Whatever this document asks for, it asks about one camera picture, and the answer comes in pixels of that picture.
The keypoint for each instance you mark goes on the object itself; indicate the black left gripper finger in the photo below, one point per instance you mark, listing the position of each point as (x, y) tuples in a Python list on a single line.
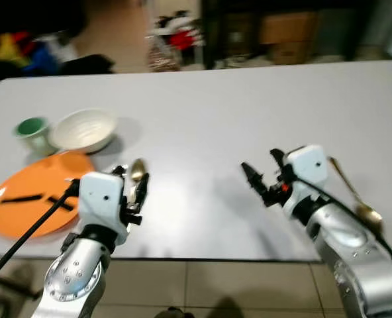
[(119, 171), (142, 189)]

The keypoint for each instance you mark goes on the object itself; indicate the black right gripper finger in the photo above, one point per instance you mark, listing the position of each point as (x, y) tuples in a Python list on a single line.
[(277, 158), (252, 176)]

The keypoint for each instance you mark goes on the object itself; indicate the gold spoon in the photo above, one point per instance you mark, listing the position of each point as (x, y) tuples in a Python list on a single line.
[(368, 213), (138, 169)]

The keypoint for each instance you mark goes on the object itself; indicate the white bowl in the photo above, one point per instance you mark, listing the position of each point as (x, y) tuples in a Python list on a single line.
[(83, 129)]

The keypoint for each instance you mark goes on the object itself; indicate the green cup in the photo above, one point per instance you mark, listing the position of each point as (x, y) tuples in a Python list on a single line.
[(32, 129)]

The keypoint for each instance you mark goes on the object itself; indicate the orange plate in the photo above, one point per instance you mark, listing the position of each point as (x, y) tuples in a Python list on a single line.
[(24, 218)]

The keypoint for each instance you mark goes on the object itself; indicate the black robot foot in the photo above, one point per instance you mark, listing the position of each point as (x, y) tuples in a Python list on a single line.
[(173, 313)]

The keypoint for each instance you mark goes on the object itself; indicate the brown cardboard box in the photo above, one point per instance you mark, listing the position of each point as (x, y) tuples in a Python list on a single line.
[(289, 36)]

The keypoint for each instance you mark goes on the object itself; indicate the blue toy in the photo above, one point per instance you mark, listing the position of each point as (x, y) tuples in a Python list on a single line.
[(40, 61)]

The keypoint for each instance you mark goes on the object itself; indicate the red item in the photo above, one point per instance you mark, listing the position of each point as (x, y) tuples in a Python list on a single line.
[(183, 40)]

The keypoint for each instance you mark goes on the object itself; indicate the yellow toy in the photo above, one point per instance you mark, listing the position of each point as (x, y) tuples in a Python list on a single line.
[(7, 50)]

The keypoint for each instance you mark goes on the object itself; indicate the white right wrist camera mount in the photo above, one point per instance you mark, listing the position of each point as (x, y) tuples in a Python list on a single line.
[(308, 167)]

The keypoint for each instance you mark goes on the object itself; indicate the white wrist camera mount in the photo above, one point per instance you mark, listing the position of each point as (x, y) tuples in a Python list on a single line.
[(308, 167), (100, 199)]

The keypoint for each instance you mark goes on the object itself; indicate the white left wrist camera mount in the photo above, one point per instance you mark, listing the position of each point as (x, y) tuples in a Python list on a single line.
[(100, 199)]

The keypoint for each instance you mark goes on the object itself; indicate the black shelf frame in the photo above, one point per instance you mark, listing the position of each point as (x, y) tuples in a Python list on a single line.
[(212, 33)]

